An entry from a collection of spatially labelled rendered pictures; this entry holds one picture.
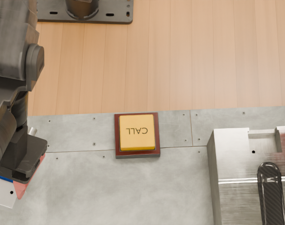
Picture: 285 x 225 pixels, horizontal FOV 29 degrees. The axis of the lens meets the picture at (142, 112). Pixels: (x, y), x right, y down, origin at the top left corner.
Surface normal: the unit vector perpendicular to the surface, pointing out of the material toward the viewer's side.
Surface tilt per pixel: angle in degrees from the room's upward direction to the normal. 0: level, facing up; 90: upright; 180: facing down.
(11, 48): 17
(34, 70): 62
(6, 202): 1
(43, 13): 0
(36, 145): 29
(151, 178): 0
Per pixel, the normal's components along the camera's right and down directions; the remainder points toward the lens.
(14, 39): -0.04, -0.06
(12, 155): -0.27, 0.61
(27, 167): 0.17, -0.73
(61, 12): 0.02, -0.35
